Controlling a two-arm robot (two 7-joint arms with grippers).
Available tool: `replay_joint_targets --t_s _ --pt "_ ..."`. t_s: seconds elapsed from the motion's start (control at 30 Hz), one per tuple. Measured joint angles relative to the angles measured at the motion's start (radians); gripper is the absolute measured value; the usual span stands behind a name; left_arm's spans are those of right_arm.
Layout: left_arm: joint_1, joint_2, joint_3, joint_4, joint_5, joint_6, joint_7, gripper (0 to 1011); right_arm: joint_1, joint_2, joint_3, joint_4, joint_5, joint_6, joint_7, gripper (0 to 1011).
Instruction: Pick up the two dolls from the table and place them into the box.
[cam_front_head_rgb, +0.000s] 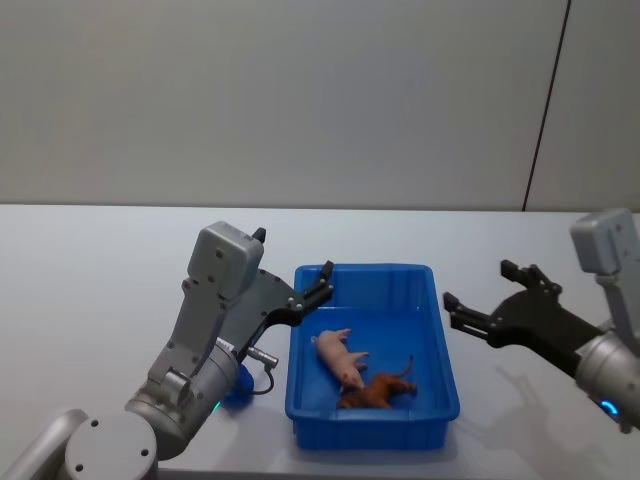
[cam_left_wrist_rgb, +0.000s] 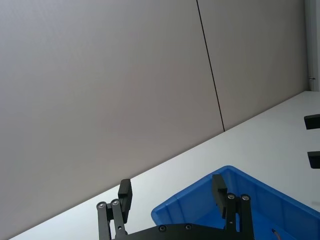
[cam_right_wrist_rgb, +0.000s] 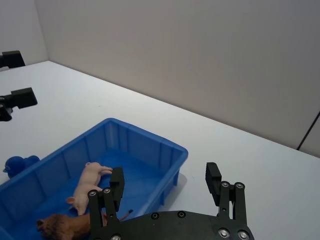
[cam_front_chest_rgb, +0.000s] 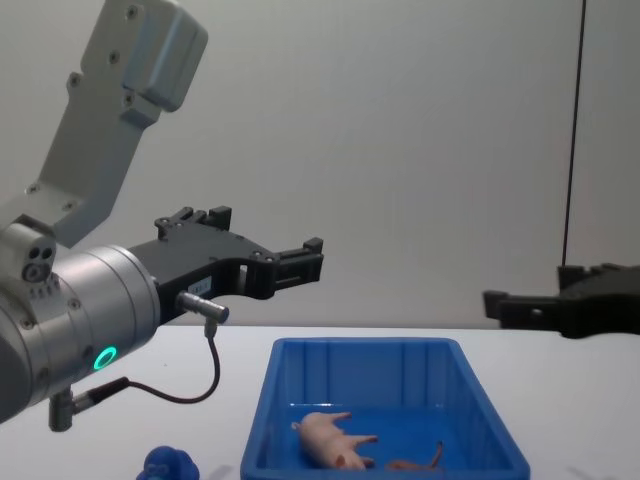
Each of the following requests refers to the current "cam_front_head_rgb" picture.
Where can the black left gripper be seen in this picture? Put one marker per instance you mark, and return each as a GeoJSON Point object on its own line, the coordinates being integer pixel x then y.
{"type": "Point", "coordinates": [265, 300]}

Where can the brown toy animal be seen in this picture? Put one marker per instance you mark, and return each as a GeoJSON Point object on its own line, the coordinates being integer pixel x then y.
{"type": "Point", "coordinates": [382, 392]}

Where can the blue plastic bin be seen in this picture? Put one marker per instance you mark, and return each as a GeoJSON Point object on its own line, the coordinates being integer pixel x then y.
{"type": "Point", "coordinates": [375, 310]}

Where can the small blue toy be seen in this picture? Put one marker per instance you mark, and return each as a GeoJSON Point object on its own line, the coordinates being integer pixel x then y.
{"type": "Point", "coordinates": [242, 385]}

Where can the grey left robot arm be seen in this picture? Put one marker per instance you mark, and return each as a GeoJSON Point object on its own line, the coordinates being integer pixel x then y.
{"type": "Point", "coordinates": [200, 300]}

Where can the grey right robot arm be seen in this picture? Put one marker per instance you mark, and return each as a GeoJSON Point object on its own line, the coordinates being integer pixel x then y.
{"type": "Point", "coordinates": [607, 360]}

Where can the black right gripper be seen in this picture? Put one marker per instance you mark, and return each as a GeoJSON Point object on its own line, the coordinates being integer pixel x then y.
{"type": "Point", "coordinates": [535, 325]}

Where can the pink toy pig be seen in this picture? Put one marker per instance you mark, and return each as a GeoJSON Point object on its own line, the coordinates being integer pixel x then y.
{"type": "Point", "coordinates": [337, 355]}

